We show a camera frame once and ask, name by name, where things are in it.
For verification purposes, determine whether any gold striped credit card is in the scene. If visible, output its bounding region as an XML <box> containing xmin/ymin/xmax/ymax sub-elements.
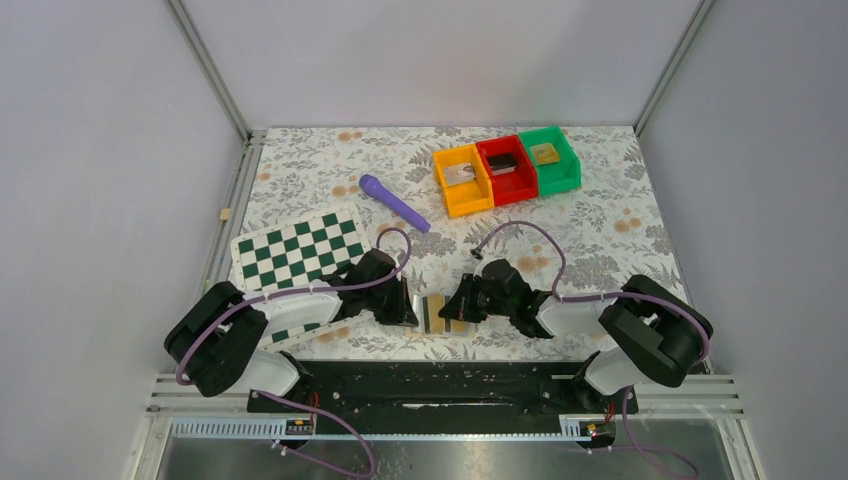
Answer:
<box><xmin>421</xmin><ymin>294</ymin><xmax>474</xmax><ymax>337</ymax></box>

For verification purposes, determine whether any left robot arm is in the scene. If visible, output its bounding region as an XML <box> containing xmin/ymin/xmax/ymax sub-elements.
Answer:
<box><xmin>164</xmin><ymin>248</ymin><xmax>409</xmax><ymax>397</ymax></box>

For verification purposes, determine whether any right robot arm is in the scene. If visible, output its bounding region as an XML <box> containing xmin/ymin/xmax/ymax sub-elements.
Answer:
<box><xmin>438</xmin><ymin>259</ymin><xmax>714</xmax><ymax>396</ymax></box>

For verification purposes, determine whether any silver card in yellow bin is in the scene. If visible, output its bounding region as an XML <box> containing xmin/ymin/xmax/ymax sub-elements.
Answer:
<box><xmin>442</xmin><ymin>163</ymin><xmax>476</xmax><ymax>187</ymax></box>

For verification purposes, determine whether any black card in red bin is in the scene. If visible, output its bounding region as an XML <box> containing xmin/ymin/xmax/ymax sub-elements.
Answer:
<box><xmin>487</xmin><ymin>153</ymin><xmax>518</xmax><ymax>176</ymax></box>

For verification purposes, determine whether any gold card in green bin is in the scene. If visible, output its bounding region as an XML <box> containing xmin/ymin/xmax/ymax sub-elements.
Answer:
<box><xmin>530</xmin><ymin>142</ymin><xmax>561</xmax><ymax>165</ymax></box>

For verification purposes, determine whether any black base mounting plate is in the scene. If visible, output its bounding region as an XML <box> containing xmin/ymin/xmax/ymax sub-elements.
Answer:
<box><xmin>285</xmin><ymin>360</ymin><xmax>638</xmax><ymax>437</ymax></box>

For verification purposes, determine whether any green white chessboard mat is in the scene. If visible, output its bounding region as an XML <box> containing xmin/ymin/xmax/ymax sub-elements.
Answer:
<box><xmin>228</xmin><ymin>203</ymin><xmax>374</xmax><ymax>352</ymax></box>

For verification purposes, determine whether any yellow plastic bin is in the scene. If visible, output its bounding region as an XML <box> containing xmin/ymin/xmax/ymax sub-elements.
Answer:
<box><xmin>433</xmin><ymin>144</ymin><xmax>494</xmax><ymax>218</ymax></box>

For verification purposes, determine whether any red plastic bin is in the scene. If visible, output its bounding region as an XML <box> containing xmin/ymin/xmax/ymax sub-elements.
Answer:
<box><xmin>475</xmin><ymin>135</ymin><xmax>539</xmax><ymax>207</ymax></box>

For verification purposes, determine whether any floral patterned table mat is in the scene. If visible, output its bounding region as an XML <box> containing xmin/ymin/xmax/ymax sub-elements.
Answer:
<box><xmin>207</xmin><ymin>126</ymin><xmax>705</xmax><ymax>363</ymax></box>

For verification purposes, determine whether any purple toy microphone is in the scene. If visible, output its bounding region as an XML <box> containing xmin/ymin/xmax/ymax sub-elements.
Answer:
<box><xmin>359</xmin><ymin>174</ymin><xmax>431</xmax><ymax>233</ymax></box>

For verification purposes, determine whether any green plastic bin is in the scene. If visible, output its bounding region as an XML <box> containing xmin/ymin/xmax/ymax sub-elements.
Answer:
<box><xmin>518</xmin><ymin>126</ymin><xmax>582</xmax><ymax>196</ymax></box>

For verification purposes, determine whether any white slotted cable duct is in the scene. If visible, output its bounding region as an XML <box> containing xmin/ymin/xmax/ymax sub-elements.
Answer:
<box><xmin>170</xmin><ymin>415</ymin><xmax>598</xmax><ymax>443</ymax></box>

